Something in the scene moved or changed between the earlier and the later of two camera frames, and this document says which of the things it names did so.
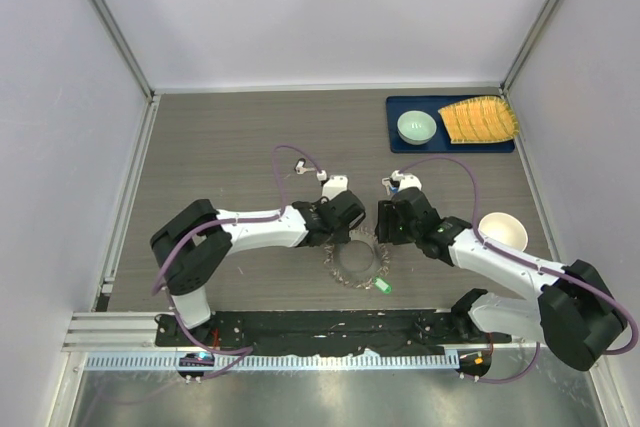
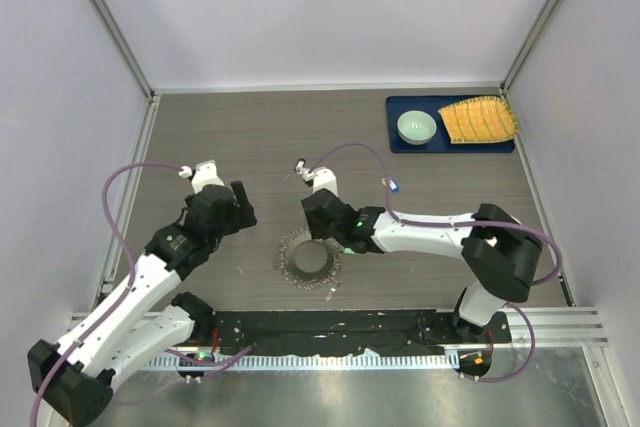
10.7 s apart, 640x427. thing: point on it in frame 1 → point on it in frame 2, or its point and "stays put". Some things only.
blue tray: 440,143 stays put
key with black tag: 300,166 stays put
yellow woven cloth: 481,119 stays put
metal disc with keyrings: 359,260 → 307,262
